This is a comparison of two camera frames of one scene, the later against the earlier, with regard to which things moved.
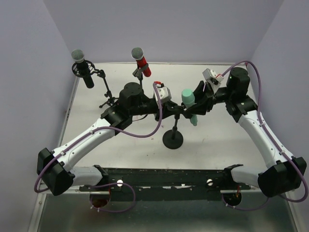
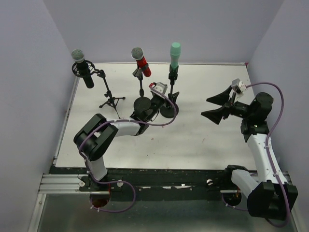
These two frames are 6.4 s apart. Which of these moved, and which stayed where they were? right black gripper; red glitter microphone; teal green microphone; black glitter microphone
Moved: teal green microphone; right black gripper
Stayed: black glitter microphone; red glitter microphone
